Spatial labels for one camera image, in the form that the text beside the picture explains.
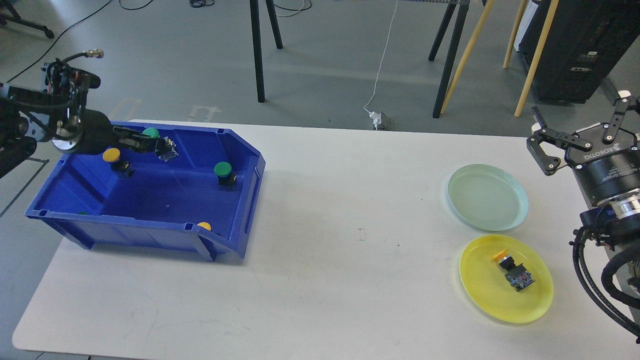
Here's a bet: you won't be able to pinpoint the black tripod right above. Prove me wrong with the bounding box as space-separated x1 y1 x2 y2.
427 0 470 119

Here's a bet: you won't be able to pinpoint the black cable on floor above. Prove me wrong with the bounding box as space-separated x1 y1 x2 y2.
5 0 111 86

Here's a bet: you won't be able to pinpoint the light green plate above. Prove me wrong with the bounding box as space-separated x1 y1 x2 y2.
445 163 530 232

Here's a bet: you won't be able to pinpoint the wooden easel legs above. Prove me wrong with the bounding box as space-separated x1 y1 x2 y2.
440 0 560 118

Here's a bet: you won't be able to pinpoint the yellow push button front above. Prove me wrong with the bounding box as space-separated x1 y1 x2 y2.
197 221 212 231

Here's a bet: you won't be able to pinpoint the black stand foot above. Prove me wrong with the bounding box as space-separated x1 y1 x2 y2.
0 0 55 39

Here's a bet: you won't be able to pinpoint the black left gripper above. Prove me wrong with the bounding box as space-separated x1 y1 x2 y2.
65 111 168 156

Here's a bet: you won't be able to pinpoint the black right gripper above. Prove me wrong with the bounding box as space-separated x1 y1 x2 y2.
526 90 640 207

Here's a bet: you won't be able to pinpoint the yellow plate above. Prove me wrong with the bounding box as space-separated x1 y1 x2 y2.
458 234 554 324

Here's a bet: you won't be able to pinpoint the black tripod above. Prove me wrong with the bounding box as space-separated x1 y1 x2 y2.
249 0 284 103
427 0 470 119

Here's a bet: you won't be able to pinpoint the black equipment cabinet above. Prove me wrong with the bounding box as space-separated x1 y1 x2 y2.
532 0 640 104

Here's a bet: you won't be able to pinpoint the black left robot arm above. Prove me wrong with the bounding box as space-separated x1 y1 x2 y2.
0 48 178 176

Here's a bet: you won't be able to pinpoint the blue plastic bin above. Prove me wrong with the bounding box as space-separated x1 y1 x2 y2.
25 124 266 262

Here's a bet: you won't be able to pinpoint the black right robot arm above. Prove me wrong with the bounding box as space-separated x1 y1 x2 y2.
526 95 640 337

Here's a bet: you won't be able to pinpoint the white power plug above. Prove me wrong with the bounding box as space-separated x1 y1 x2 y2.
368 111 393 132

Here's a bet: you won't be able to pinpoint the white cable on floor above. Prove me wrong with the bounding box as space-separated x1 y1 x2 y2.
362 0 399 115

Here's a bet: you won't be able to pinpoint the black tripod left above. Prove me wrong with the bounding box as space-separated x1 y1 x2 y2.
249 0 284 103

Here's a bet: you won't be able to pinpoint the yellow push button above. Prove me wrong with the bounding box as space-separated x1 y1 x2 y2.
197 221 212 231
102 147 134 179
491 249 535 292

